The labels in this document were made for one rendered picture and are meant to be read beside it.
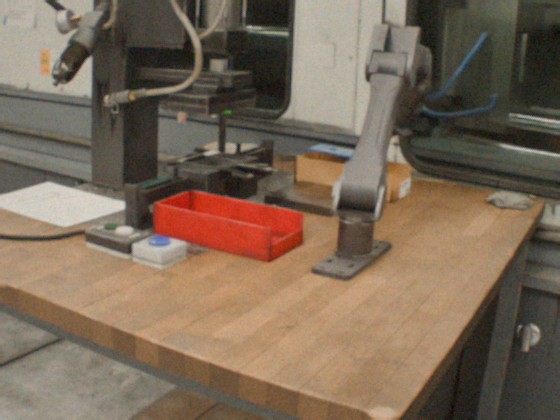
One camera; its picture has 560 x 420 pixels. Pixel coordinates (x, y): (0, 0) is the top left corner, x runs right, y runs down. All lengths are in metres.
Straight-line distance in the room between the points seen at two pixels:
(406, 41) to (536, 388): 1.10
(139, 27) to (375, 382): 0.98
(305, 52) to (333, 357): 1.34
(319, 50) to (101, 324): 1.30
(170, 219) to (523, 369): 1.14
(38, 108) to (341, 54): 1.41
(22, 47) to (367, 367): 2.44
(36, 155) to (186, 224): 1.78
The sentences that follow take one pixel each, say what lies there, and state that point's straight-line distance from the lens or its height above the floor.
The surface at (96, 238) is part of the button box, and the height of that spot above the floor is 0.92.
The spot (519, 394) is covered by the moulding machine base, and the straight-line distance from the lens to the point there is 2.04.
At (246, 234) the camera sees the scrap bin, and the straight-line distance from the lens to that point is 1.18.
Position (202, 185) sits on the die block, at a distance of 1.42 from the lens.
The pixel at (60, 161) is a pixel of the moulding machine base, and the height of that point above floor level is 0.70.
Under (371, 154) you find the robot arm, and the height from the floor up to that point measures 1.08.
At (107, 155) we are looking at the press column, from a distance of 1.62.
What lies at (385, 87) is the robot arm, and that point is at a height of 1.19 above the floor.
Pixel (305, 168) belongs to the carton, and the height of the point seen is 0.95.
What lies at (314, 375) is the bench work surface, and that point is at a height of 0.90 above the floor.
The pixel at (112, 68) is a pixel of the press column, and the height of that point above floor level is 1.18.
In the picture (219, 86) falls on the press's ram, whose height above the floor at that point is 1.15.
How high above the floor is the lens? 1.32
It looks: 16 degrees down
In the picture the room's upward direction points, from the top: 3 degrees clockwise
